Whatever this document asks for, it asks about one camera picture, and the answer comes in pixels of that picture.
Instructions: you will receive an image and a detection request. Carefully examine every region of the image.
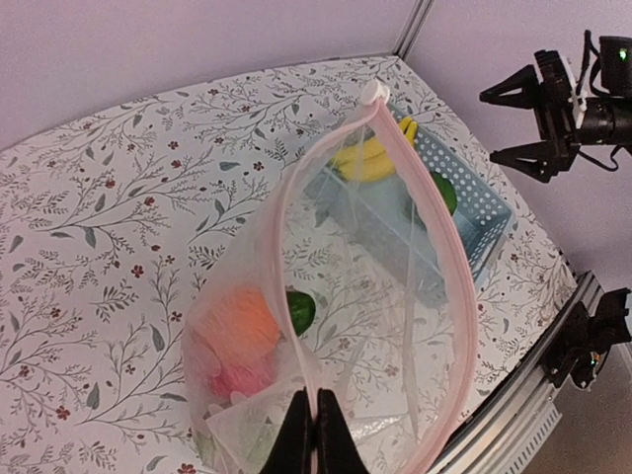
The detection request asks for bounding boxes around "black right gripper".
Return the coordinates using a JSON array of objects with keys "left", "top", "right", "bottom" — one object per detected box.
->
[{"left": 479, "top": 64, "right": 580, "bottom": 183}]

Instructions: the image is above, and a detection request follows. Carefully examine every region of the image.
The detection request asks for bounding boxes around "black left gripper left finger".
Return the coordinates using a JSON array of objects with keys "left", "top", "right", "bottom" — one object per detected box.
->
[{"left": 265, "top": 389, "right": 314, "bottom": 474}]

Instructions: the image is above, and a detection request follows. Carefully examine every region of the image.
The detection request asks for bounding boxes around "clear zip top bag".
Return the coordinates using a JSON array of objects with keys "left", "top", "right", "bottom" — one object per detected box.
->
[{"left": 182, "top": 80, "right": 477, "bottom": 473}]

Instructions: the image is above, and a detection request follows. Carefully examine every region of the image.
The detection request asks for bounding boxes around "green toy bell pepper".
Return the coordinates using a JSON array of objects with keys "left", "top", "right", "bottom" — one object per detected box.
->
[{"left": 431, "top": 172, "right": 458, "bottom": 215}]

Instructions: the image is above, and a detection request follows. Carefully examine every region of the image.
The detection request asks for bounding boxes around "orange green toy mango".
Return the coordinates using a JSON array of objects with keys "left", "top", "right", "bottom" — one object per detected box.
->
[{"left": 285, "top": 290, "right": 316, "bottom": 336}]

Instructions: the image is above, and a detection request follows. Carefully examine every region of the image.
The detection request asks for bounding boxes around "yellow toy banana bunch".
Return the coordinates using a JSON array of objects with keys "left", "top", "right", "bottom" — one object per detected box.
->
[{"left": 330, "top": 136, "right": 395, "bottom": 183}]

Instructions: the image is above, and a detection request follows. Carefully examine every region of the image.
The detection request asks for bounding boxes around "floral patterned table mat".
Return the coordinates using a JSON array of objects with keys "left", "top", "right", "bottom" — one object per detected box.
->
[{"left": 1, "top": 56, "right": 576, "bottom": 473}]

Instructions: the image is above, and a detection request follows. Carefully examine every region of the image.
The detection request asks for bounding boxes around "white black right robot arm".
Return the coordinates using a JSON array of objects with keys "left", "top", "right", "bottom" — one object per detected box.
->
[{"left": 479, "top": 30, "right": 631, "bottom": 183}]

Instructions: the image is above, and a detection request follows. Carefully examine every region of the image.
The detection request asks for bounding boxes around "right aluminium corner post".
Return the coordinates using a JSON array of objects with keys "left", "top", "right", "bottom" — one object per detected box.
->
[{"left": 392, "top": 0, "right": 435, "bottom": 60}]

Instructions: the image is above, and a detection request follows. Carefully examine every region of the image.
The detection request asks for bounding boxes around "orange toy orange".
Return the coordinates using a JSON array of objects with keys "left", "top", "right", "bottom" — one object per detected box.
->
[{"left": 197, "top": 284, "right": 280, "bottom": 365}]

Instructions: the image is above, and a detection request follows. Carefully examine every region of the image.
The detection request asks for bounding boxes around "aluminium front rail frame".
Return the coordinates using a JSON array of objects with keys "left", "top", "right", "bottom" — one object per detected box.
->
[{"left": 430, "top": 272, "right": 603, "bottom": 473}]

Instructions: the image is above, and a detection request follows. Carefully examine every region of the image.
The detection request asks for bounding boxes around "red toy apple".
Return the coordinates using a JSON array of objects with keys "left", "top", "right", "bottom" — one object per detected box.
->
[{"left": 208, "top": 353, "right": 277, "bottom": 400}]

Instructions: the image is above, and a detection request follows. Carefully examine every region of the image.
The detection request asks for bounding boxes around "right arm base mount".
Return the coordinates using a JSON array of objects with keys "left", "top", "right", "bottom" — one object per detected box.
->
[{"left": 540, "top": 288, "right": 631, "bottom": 390}]

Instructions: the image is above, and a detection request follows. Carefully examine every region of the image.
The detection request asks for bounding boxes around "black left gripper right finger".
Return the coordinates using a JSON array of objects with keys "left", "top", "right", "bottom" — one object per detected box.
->
[{"left": 316, "top": 389, "right": 368, "bottom": 474}]

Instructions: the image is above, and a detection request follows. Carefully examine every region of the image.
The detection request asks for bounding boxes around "blue perforated plastic basket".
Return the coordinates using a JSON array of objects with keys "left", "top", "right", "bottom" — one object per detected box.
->
[{"left": 304, "top": 126, "right": 513, "bottom": 289}]

